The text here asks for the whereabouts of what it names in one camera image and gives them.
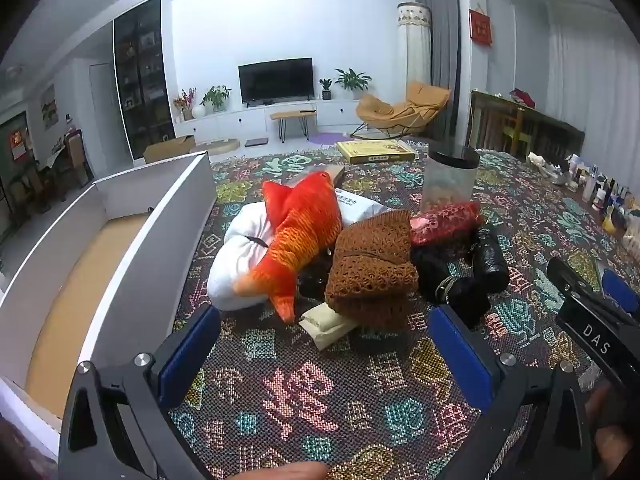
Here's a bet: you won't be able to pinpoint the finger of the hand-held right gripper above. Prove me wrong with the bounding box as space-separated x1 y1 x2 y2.
601 268 640 315
546 257 640 396

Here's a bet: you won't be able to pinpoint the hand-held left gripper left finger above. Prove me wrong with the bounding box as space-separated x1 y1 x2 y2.
59 304 223 480

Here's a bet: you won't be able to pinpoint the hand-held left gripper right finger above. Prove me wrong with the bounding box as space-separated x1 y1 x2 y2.
427 304 596 480

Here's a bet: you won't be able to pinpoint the black cloth roll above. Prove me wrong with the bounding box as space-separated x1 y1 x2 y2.
470 227 511 293
412 247 493 328

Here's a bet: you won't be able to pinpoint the brown knitted cloth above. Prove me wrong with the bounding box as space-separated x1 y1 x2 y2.
325 210 420 331

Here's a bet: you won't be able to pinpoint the white storage box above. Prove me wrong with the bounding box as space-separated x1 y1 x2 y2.
0 151 217 461

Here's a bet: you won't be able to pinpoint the beige cloth roll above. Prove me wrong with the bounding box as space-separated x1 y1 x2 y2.
300 304 358 351

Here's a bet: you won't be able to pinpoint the red patterned cloth roll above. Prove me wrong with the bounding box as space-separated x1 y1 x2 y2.
410 201 485 247

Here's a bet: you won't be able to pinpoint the orange fish plush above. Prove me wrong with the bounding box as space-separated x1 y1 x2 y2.
235 171 343 323

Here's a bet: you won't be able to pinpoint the white wipes packet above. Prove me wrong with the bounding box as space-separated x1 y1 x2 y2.
332 187 391 226

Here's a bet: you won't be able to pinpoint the person's right hand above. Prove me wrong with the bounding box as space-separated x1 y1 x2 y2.
585 382 640 461

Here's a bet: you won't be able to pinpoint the person's left hand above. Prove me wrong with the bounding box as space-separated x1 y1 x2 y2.
239 461 329 480

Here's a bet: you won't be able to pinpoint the row of bottles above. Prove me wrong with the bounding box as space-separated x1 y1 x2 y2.
527 152 640 256

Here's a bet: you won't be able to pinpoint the white cloth bundle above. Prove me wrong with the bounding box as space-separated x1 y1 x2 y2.
206 202 301 311

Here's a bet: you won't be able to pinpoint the printed woven blanket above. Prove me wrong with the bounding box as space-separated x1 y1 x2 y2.
165 147 640 480

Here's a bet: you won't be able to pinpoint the black fabric bundle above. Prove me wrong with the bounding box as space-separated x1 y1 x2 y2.
297 255 333 301

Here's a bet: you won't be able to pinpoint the clear jar with black lid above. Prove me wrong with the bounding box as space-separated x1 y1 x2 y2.
420 146 481 213

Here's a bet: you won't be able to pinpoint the yellow-green chair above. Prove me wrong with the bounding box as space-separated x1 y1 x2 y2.
502 110 533 153

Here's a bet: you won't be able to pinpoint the cardboard box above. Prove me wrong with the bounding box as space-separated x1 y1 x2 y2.
143 135 197 163

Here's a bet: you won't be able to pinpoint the beige floor cushion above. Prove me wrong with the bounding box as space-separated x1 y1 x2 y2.
192 139 241 157

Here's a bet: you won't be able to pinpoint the white curtain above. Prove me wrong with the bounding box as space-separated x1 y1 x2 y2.
545 0 640 181

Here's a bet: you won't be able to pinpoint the yellow flat box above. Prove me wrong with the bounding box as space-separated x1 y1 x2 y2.
335 139 418 164

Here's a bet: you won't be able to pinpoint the wooden dining chair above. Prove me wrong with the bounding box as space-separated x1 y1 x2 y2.
62 130 93 186

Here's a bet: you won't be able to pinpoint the brown paper packet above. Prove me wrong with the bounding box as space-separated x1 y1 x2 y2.
312 162 346 186

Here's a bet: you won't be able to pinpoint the white television cabinet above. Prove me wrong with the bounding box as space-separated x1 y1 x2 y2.
177 99 373 148

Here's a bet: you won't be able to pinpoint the red flowers in white vase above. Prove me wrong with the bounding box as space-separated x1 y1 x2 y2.
173 87 207 121

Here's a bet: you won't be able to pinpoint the green potted plant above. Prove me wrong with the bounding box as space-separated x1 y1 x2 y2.
200 85 232 112

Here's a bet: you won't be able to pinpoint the wooden coffee table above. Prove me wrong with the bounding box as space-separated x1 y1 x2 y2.
270 108 318 143

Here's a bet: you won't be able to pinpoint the white door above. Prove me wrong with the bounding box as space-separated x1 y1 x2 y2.
90 62 123 151

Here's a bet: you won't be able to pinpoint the orange lounge chair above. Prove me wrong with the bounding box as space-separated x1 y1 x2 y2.
350 81 453 140

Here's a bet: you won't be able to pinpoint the black display cabinet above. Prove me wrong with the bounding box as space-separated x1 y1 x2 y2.
113 0 176 161

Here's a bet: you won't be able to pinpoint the black television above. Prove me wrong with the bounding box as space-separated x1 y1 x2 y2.
238 57 315 106

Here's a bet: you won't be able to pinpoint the large leafy potted plant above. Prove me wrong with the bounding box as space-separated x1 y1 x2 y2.
334 67 373 101

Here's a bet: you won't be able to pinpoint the grey curtain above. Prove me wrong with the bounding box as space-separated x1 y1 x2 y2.
414 0 463 141

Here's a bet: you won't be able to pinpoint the covered standing air conditioner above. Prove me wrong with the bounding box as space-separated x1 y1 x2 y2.
396 2 432 96

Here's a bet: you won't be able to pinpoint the red wall calendar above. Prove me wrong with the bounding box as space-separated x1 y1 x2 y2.
10 127 28 163

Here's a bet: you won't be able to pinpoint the framed wall picture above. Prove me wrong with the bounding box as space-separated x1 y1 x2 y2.
40 85 60 128

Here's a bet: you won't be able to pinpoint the red wall hanging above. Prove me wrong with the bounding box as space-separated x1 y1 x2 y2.
468 5 494 47

